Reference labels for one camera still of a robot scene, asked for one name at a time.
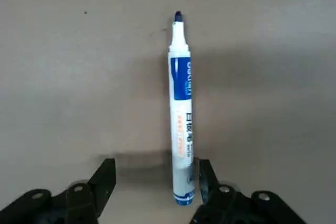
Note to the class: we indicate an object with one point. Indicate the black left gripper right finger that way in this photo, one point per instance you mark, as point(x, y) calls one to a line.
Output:
point(225, 208)

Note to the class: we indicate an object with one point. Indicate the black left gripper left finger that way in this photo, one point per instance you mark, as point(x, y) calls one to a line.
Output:
point(78, 203)

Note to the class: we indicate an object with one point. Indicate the white blue whiteboard marker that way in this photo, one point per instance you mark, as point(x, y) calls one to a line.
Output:
point(181, 108)

